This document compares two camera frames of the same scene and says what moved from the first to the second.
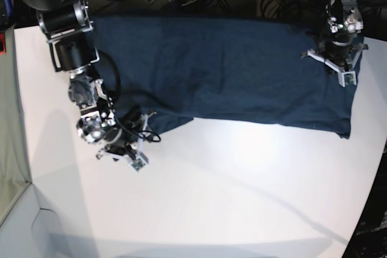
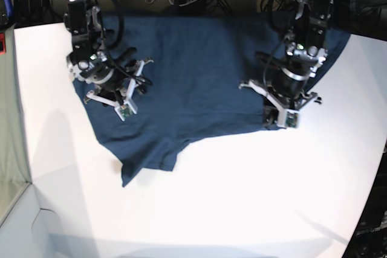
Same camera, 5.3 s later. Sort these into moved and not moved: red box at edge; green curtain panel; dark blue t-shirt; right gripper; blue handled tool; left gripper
Moved: dark blue t-shirt; left gripper; right gripper
Not moved: green curtain panel; red box at edge; blue handled tool
